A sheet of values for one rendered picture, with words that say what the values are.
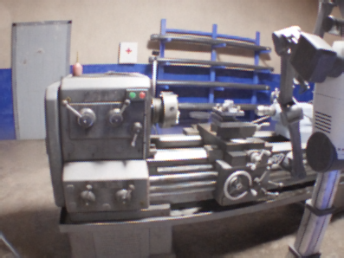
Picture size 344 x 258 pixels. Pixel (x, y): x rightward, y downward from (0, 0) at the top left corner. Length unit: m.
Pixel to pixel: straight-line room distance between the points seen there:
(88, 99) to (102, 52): 3.29
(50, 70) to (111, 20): 1.39
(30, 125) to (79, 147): 3.49
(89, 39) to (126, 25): 0.69
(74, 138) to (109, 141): 0.22
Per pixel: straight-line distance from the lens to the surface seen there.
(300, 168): 1.39
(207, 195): 1.99
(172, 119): 1.80
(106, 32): 4.83
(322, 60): 0.82
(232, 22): 5.51
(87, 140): 1.61
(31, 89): 4.95
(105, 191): 1.60
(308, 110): 2.51
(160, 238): 1.98
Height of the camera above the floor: 1.45
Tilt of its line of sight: 15 degrees down
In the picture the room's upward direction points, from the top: 3 degrees clockwise
